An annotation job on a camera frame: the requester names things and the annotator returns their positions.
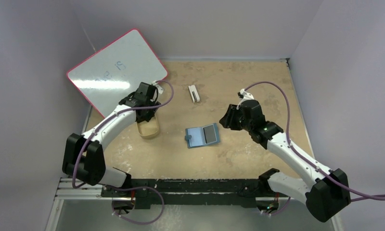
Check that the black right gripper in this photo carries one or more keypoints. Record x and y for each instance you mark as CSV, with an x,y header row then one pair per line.
x,y
230,117

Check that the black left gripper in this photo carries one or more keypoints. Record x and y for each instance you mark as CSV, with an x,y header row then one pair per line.
x,y
149,115

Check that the black credit card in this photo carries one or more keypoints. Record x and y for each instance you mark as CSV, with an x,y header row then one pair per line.
x,y
209,134

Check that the blue card holder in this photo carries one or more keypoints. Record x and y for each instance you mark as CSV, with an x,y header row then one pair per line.
x,y
195,137

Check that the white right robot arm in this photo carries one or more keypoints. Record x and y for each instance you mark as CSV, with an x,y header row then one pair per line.
x,y
317,186

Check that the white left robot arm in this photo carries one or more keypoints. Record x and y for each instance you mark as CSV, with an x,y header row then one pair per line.
x,y
84,153

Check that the gold oval tin tray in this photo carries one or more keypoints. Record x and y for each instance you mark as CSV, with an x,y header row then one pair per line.
x,y
150,129

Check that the pink framed whiteboard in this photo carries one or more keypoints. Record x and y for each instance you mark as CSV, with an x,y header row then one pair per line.
x,y
116,70

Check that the white whiteboard eraser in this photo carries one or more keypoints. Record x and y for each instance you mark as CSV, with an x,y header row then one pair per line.
x,y
194,93

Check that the black mounting base plate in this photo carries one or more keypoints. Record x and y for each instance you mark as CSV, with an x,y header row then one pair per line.
x,y
146,203

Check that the aluminium frame rail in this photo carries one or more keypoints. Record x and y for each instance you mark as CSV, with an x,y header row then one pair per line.
x,y
81,188

